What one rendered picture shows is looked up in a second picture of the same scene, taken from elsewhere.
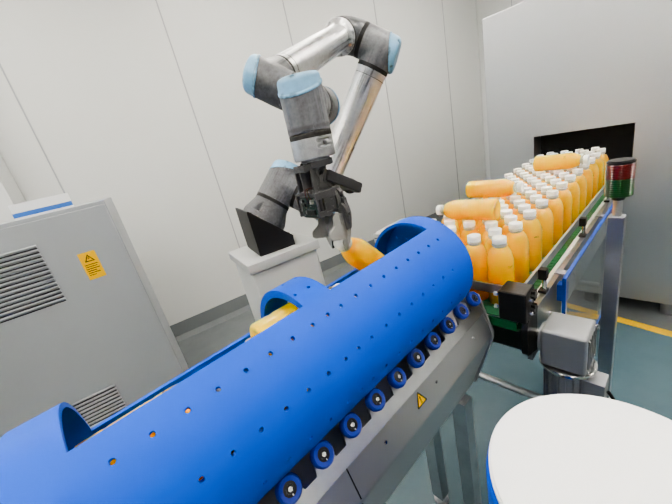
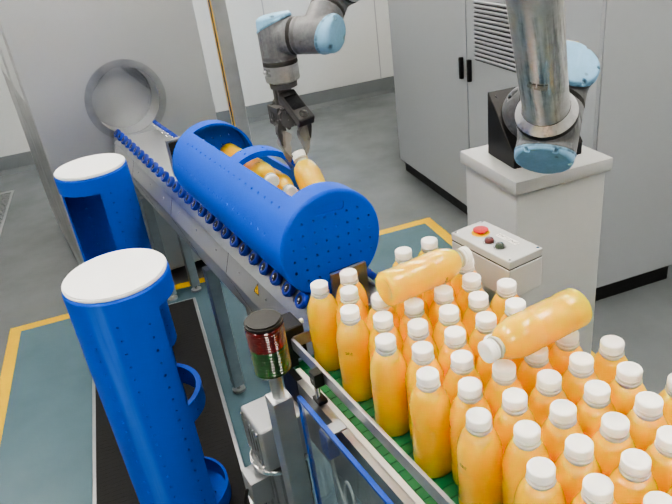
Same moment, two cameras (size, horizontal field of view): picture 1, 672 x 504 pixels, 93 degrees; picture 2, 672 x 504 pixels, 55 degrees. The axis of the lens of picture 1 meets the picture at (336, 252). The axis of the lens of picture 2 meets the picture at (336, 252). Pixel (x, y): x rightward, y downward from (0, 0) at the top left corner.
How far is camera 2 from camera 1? 2.05 m
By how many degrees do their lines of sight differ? 92
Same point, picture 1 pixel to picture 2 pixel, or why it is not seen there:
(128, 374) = not seen: hidden behind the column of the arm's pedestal
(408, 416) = (249, 284)
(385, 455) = (237, 277)
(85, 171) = not seen: outside the picture
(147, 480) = (184, 156)
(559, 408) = (150, 273)
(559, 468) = (132, 262)
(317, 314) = (224, 164)
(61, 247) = not seen: hidden behind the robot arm
